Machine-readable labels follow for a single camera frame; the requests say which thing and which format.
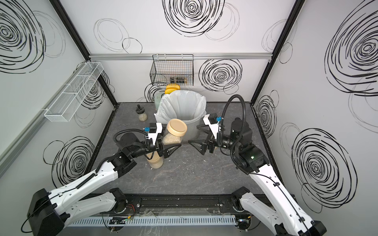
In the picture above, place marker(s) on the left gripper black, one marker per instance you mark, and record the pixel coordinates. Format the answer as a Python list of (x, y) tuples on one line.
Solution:
[(162, 150)]

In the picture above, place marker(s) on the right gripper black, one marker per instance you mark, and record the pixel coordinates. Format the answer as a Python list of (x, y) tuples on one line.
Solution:
[(204, 145)]

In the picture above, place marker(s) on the rice jar tan lid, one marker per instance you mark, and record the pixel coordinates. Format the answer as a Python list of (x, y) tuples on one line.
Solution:
[(170, 139), (154, 160)]

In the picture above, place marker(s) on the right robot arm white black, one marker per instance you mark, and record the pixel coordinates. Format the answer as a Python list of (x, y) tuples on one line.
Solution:
[(284, 217)]

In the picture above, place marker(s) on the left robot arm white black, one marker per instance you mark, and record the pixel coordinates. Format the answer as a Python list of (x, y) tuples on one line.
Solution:
[(52, 211)]

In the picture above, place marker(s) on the metal mesh trash bin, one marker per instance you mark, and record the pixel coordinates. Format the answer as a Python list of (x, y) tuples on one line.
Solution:
[(192, 131)]

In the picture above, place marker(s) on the white plastic bin liner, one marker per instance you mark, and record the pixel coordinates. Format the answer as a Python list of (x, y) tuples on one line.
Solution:
[(184, 105)]

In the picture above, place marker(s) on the small bottle black pump top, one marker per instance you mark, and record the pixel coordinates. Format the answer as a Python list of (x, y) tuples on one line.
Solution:
[(142, 116)]

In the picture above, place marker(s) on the mint green toaster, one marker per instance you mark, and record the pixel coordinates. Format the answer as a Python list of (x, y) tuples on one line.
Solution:
[(157, 99)]

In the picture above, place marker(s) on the yellow toast slice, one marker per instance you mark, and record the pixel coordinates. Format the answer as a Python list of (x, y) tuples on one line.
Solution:
[(173, 86), (170, 90)]

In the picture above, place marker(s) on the dark bottle in basket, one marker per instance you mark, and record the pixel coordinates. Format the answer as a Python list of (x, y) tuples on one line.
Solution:
[(178, 80)]

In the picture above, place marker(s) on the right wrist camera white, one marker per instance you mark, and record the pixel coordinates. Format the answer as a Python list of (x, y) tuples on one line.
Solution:
[(213, 122)]

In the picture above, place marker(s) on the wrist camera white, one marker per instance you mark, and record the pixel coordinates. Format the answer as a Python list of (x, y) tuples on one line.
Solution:
[(213, 122), (152, 131)]

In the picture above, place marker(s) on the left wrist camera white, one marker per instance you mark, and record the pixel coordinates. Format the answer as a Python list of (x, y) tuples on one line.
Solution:
[(152, 131)]

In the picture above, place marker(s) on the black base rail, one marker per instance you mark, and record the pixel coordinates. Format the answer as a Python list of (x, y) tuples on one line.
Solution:
[(221, 202)]

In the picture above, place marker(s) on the black wire wall basket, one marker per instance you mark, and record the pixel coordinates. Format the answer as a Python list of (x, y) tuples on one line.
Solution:
[(161, 71)]

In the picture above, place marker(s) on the aluminium wall rail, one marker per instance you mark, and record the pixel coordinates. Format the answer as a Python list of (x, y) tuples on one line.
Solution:
[(180, 56)]

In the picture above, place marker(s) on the white mesh wall shelf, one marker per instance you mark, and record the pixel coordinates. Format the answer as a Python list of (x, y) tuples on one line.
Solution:
[(83, 90)]

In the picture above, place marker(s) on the white slotted cable duct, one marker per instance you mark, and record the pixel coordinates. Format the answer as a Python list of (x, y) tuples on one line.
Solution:
[(137, 221)]

